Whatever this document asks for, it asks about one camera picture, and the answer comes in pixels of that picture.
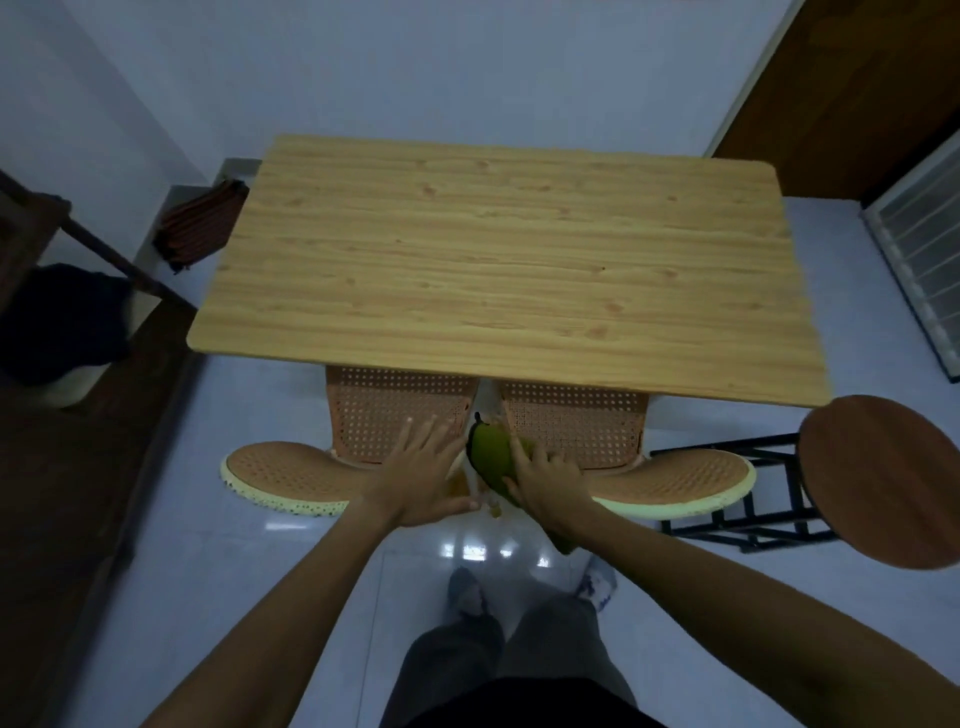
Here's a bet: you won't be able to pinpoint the person's left hand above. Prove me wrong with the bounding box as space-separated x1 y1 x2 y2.
361 414 481 530

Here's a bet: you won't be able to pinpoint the dark wooden rail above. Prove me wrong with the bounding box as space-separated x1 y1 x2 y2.
0 168 201 313

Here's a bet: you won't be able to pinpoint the black shirt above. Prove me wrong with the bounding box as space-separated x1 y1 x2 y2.
405 675 669 728

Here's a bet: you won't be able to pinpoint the person's right forearm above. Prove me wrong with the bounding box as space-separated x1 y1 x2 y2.
551 506 960 728

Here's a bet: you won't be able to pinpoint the person's left forearm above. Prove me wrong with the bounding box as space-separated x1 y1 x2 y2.
142 495 421 728

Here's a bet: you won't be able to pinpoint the dark grey trousers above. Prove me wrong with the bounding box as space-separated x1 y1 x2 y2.
378 592 640 728

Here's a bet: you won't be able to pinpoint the white blue slipper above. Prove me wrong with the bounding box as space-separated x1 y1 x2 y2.
573 558 617 609

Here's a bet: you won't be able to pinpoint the orange perforated plastic chair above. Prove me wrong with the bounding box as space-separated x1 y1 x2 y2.
220 365 481 519
498 378 757 521

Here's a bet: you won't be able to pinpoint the person's right hand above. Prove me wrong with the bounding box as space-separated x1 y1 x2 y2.
502 438 601 543

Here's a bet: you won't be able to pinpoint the white window grille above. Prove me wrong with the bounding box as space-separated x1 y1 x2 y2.
860 131 960 384

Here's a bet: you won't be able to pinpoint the dark cloth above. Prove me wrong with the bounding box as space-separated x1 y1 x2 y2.
0 262 136 388

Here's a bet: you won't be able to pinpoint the grey slipper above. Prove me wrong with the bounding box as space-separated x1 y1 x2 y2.
447 567 489 621

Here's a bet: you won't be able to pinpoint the green mango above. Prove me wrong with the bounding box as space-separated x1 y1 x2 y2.
466 412 580 557

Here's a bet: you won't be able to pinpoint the round wooden stool black frame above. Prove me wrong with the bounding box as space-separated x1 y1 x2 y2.
648 395 960 571

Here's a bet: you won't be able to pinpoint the white bucket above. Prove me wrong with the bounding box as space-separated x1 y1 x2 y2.
30 288 141 411

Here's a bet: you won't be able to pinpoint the brown wooden door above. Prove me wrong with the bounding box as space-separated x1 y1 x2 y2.
712 0 960 205

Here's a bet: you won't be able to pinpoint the red striped cloth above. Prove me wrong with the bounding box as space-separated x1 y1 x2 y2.
153 177 250 273

